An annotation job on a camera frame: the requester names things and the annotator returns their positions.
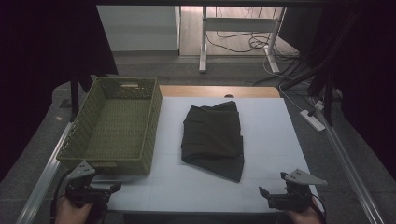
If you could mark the dark cloth garment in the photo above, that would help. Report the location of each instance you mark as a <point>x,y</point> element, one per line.
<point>213,137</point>

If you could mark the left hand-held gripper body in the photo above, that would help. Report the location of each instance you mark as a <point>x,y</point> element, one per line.
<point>82,189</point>

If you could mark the black stand post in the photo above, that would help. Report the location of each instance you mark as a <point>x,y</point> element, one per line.
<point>74,99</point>
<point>328,102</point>

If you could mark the person's left hand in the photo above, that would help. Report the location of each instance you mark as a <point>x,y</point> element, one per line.
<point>70,214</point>

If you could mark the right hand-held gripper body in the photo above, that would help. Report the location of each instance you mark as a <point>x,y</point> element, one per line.
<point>292,199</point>

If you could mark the white plug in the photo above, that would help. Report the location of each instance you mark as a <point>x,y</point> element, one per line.
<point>319,105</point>

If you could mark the white desk frame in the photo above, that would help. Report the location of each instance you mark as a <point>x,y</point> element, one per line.
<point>239,24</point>

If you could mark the green woven plastic basket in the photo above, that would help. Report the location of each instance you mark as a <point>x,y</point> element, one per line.
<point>118,124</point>

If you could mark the black curtain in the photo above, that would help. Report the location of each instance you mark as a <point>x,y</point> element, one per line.
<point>367,62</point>
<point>46,46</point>

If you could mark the person's right hand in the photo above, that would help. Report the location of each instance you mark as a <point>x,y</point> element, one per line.
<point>306,216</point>

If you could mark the white cabinet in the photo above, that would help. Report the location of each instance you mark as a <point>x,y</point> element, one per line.
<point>140,28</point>

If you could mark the white table mat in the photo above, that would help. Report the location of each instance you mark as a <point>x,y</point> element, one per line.
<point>274,137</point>

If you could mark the white power strip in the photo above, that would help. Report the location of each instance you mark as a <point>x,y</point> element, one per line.
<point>312,120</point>

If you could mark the aluminium frame rail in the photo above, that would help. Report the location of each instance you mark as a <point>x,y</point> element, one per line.
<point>43,180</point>
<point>348,165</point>

